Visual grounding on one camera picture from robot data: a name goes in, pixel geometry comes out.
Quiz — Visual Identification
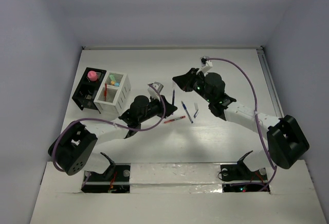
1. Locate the blue gel pen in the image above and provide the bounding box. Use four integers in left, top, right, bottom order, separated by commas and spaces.
181, 101, 194, 124

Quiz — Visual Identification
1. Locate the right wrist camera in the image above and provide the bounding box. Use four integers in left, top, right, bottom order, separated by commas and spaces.
197, 56, 213, 74

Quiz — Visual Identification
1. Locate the black organizer container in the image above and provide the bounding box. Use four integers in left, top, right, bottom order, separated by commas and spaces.
72, 67, 106, 112

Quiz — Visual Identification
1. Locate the red gel pen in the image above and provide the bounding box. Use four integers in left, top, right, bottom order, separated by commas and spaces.
103, 83, 107, 102

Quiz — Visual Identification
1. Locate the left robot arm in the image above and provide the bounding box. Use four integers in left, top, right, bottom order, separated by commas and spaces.
48, 96, 177, 180

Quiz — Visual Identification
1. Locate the dark red ink pen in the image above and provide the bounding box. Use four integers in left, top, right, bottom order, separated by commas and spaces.
164, 116, 186, 124

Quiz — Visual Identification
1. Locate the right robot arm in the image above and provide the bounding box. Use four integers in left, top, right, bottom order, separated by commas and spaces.
172, 68, 310, 170

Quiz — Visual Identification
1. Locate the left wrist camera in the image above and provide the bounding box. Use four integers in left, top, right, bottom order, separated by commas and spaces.
148, 82, 163, 100

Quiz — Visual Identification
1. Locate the white slatted organizer container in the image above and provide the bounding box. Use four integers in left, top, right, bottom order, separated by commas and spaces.
94, 71, 131, 116

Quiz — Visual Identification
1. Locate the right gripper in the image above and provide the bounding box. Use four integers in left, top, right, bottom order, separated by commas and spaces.
173, 67, 213, 103

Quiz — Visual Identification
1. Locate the green highlighter marker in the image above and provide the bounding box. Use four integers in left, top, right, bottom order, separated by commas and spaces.
109, 74, 116, 82

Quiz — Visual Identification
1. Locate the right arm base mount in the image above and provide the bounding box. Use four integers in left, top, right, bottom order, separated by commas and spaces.
217, 151, 270, 193

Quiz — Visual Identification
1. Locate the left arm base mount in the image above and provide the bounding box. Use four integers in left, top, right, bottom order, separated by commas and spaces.
81, 152, 131, 194

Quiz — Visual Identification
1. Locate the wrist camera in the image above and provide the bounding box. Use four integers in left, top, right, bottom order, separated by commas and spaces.
197, 56, 213, 74
148, 82, 163, 100

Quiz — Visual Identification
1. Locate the purple gel pen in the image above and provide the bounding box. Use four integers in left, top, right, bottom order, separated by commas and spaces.
172, 89, 175, 105

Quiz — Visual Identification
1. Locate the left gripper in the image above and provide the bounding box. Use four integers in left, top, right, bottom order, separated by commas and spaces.
138, 94, 176, 123

